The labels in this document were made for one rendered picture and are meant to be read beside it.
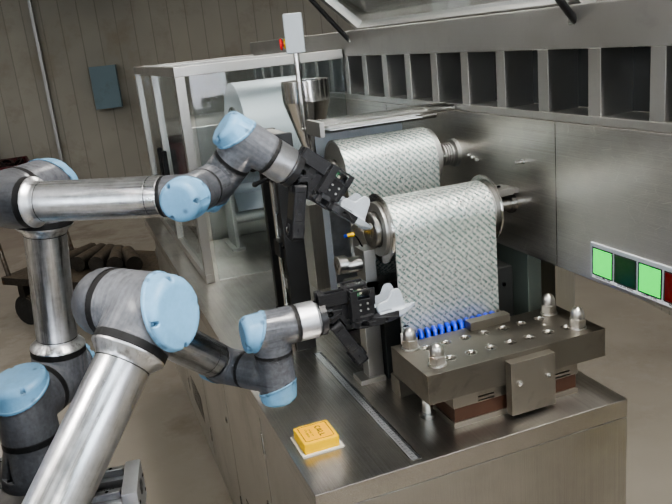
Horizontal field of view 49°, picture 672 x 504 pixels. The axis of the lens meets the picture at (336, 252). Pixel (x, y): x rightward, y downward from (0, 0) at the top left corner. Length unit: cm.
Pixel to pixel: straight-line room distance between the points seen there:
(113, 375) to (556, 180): 92
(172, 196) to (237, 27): 892
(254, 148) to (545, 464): 82
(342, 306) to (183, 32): 880
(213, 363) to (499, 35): 91
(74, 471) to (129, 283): 28
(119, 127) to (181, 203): 894
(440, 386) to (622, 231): 43
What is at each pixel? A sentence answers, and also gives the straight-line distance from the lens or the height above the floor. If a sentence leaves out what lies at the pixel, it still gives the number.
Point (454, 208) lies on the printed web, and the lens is 154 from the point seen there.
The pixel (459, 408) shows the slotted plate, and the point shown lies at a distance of 145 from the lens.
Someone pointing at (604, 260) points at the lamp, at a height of 119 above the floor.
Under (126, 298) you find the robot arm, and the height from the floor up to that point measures 130.
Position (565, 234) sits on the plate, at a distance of 155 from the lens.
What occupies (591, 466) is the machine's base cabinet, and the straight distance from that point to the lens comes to 160.
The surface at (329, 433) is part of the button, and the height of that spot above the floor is 92.
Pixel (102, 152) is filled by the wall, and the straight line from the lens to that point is 1025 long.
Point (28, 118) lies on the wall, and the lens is 1033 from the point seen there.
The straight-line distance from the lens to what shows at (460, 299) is 159.
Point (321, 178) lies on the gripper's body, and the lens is 143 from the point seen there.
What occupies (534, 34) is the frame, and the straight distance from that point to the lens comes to 157.
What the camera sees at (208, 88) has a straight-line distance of 239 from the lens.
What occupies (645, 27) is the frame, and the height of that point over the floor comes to 161.
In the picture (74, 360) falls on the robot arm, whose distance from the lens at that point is 170.
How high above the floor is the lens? 164
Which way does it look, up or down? 16 degrees down
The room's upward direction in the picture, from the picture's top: 6 degrees counter-clockwise
